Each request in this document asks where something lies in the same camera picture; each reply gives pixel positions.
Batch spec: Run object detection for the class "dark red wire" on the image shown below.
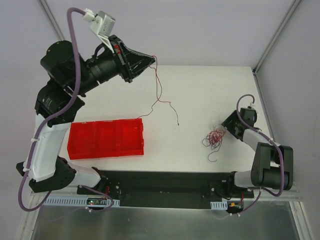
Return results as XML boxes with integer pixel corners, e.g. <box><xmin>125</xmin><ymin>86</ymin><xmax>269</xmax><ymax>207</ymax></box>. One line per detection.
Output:
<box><xmin>136</xmin><ymin>55</ymin><xmax>180</xmax><ymax>126</ymax></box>

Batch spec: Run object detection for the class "cable bundle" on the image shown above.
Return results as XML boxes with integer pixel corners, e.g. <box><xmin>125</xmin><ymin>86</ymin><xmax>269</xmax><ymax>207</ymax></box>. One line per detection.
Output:
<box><xmin>201</xmin><ymin>119</ymin><xmax>227</xmax><ymax>163</ymax></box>

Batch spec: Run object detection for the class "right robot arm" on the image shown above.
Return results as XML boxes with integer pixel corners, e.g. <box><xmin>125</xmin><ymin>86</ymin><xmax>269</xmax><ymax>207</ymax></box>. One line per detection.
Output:
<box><xmin>215</xmin><ymin>106</ymin><xmax>294</xmax><ymax>200</ymax></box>

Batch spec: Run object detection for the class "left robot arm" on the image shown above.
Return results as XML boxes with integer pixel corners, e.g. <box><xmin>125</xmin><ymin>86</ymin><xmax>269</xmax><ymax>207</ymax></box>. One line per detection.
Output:
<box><xmin>16</xmin><ymin>35</ymin><xmax>156</xmax><ymax>195</ymax></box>

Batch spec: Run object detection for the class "red plastic tray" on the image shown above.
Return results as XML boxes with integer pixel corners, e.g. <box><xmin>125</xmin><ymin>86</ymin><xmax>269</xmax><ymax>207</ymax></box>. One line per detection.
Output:
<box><xmin>67</xmin><ymin>118</ymin><xmax>144</xmax><ymax>160</ymax></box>

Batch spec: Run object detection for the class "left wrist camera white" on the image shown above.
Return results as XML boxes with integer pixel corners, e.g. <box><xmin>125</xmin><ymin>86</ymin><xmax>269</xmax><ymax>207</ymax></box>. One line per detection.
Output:
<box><xmin>83</xmin><ymin>8</ymin><xmax>116</xmax><ymax>52</ymax></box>

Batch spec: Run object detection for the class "left aluminium frame post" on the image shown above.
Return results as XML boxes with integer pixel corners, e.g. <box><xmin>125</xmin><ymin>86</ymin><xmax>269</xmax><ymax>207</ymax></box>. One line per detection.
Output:
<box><xmin>37</xmin><ymin>0</ymin><xmax>66</xmax><ymax>41</ymax></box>

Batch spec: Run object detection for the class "aluminium frame post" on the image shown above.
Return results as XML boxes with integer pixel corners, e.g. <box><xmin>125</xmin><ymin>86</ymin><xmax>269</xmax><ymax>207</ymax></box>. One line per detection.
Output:
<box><xmin>37</xmin><ymin>0</ymin><xmax>66</xmax><ymax>41</ymax></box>
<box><xmin>252</xmin><ymin>0</ymin><xmax>303</xmax><ymax>76</ymax></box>

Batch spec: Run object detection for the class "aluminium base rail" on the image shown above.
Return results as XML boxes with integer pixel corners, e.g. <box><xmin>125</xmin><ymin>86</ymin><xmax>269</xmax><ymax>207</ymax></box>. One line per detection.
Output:
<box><xmin>31</xmin><ymin>183</ymin><xmax>303</xmax><ymax>202</ymax></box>

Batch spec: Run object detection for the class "right white cable duct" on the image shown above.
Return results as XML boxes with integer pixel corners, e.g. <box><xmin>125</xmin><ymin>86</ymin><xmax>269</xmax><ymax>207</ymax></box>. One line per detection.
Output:
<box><xmin>210</xmin><ymin>199</ymin><xmax>244</xmax><ymax>211</ymax></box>

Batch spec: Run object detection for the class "white cable duct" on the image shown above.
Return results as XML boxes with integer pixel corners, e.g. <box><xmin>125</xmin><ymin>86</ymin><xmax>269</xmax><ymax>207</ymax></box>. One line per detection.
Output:
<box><xmin>210</xmin><ymin>199</ymin><xmax>244</xmax><ymax>211</ymax></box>
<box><xmin>44</xmin><ymin>196</ymin><xmax>120</xmax><ymax>208</ymax></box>

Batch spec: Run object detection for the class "right aluminium frame post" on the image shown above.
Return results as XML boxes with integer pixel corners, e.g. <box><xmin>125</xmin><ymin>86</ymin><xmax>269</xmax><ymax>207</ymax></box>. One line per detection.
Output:
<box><xmin>252</xmin><ymin>0</ymin><xmax>303</xmax><ymax>76</ymax></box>

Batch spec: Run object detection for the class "left white cable duct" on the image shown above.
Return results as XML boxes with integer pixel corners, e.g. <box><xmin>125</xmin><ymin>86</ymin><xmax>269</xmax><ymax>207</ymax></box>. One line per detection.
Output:
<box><xmin>44</xmin><ymin>196</ymin><xmax>120</xmax><ymax>208</ymax></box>

